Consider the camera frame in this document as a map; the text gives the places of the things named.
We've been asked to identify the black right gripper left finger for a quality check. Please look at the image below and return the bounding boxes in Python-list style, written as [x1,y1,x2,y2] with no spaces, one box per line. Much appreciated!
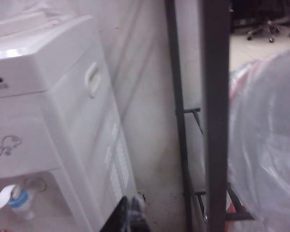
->
[98,195,131,232]

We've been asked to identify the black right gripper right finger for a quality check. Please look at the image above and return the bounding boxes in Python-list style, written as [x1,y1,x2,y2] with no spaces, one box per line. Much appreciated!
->
[128,194,151,232]

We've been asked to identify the blue-collared white water tap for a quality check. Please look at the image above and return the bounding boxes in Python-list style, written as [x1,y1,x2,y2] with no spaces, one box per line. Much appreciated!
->
[0,184,36,221]

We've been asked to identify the white floral-print water dispenser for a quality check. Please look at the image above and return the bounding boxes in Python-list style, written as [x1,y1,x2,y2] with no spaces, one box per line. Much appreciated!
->
[0,14,139,232]

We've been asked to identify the dark grey metal rack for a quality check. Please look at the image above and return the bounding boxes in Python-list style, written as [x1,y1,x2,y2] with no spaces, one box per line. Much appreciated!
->
[164,0,256,232]

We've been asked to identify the clear plastic bag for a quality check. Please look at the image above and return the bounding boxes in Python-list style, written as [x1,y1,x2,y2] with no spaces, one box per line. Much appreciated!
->
[228,44,290,232]

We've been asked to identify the black office chair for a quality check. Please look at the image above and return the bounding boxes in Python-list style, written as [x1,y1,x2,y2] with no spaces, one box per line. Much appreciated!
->
[246,14,290,44]

